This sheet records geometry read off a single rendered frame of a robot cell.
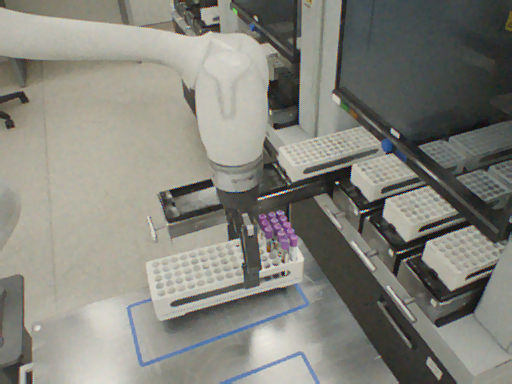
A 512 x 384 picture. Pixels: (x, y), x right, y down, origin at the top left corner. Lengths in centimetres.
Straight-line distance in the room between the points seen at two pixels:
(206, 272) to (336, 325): 27
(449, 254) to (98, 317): 73
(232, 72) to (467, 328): 74
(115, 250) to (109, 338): 136
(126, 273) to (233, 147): 156
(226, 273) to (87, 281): 138
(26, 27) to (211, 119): 28
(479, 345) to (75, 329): 82
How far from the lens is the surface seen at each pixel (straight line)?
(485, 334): 109
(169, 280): 88
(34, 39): 71
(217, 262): 89
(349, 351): 89
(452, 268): 100
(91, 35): 74
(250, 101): 63
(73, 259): 231
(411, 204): 112
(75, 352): 95
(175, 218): 114
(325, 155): 124
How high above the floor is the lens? 158
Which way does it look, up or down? 40 degrees down
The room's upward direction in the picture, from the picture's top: 3 degrees counter-clockwise
